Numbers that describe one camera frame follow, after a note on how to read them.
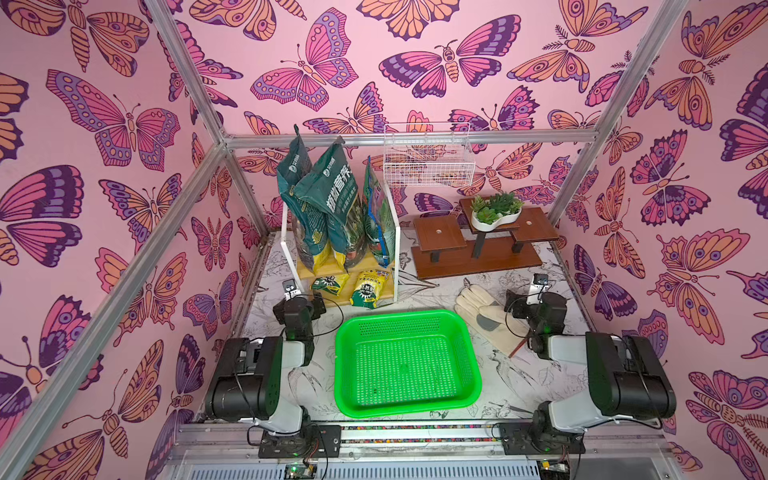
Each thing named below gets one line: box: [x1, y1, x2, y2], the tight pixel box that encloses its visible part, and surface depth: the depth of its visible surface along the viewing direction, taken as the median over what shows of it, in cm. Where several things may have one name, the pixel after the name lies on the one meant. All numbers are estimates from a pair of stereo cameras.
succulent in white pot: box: [470, 192, 525, 232], surface depth 88 cm
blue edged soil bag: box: [362, 155, 396, 268], surface depth 79 cm
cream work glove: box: [454, 285, 529, 358], surface depth 96 cm
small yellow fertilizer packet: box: [350, 270, 390, 309], surface depth 97 cm
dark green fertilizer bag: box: [277, 124, 332, 271], surface depth 71 cm
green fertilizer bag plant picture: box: [292, 136, 369, 272], surface depth 70 cm
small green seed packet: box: [311, 275, 341, 296], surface depth 101 cm
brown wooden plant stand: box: [411, 198, 559, 280], surface depth 105 cm
